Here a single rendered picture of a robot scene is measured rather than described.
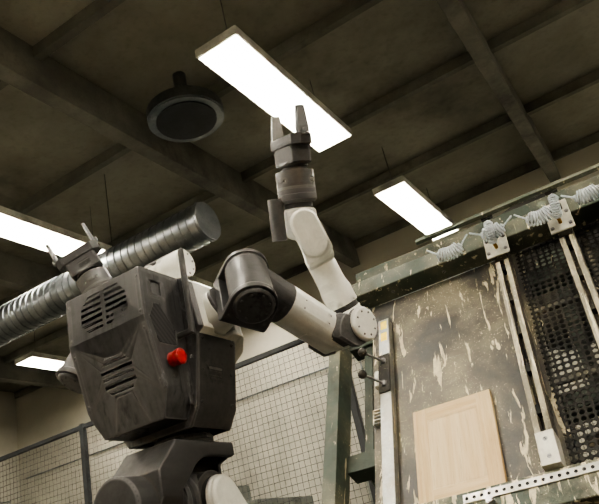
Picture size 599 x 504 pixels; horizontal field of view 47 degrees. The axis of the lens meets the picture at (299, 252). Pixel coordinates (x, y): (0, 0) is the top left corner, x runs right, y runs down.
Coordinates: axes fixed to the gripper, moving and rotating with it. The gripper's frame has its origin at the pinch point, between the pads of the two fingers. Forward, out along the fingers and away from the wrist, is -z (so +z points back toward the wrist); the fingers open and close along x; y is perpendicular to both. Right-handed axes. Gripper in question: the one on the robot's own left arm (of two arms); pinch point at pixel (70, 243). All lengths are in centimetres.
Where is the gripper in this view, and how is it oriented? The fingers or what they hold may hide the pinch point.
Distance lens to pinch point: 195.2
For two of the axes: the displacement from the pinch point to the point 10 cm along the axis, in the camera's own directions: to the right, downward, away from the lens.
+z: 5.7, 7.9, -2.4
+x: 8.2, -5.3, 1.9
